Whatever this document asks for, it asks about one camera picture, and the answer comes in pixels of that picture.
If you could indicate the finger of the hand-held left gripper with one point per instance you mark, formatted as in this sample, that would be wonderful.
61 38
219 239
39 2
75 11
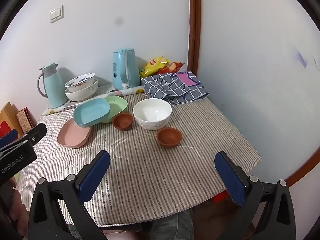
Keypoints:
8 138
37 133

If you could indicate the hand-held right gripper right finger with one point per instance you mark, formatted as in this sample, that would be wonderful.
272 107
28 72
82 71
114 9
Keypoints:
231 180

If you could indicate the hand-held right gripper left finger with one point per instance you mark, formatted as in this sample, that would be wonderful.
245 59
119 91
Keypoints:
95 177

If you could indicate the pink plate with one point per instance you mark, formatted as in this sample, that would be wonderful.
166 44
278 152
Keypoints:
72 137

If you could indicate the blue plate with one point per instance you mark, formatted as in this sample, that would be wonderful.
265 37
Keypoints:
91 112

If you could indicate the small brown bowl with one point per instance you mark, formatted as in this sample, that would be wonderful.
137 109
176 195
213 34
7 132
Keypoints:
122 122
169 138

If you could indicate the green plate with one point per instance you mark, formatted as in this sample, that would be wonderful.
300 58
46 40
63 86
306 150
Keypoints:
118 104

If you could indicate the large plain white bowl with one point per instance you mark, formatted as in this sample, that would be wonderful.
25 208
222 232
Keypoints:
152 115

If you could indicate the person's left hand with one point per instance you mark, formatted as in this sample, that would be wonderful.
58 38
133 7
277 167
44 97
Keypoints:
18 210

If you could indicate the brown framed box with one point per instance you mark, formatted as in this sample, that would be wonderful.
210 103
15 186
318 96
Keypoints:
25 121

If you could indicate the red object under table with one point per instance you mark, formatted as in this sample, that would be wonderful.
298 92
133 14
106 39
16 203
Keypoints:
221 198

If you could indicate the light blue thermos jug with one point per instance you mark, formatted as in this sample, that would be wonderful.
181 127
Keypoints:
56 87

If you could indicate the striped quilted mat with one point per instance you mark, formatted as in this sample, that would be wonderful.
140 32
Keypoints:
150 175

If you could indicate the white bowl with grey scrolls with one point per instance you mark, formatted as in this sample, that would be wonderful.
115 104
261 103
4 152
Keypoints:
82 96

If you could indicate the floral white bowl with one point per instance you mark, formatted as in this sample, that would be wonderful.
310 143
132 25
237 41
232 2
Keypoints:
80 84

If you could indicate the person's camouflage trouser leg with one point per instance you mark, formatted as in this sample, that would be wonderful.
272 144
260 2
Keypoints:
172 226

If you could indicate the brown wooden baseboard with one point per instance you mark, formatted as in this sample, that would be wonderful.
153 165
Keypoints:
305 166

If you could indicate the white printed table sheet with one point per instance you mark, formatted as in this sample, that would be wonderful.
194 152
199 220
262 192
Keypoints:
135 89

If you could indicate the light blue electric kettle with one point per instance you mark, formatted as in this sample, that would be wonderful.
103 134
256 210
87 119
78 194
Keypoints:
125 70

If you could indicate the grey checked folded cloth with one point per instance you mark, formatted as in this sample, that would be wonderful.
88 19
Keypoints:
172 87

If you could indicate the yellow chip bag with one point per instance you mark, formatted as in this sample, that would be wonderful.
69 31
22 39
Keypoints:
153 68

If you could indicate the red chip bag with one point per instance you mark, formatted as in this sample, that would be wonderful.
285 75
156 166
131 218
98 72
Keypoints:
173 67

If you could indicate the white wall switch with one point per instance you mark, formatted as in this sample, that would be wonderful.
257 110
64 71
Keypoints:
56 14

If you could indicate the brown wooden door frame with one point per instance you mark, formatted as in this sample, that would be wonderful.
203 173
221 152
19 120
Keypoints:
194 25

